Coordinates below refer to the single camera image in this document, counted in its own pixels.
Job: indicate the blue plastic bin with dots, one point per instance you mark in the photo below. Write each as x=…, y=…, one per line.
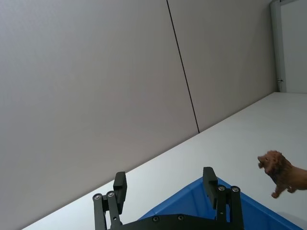
x=249, y=213

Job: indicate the grey metal door frame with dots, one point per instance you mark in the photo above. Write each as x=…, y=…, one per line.
x=277, y=45

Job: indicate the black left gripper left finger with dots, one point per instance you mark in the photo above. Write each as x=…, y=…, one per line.
x=119, y=191

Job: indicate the brown toy lion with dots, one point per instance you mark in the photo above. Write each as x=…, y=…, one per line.
x=279, y=171

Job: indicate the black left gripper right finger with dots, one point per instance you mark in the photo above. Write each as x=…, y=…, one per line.
x=213, y=189

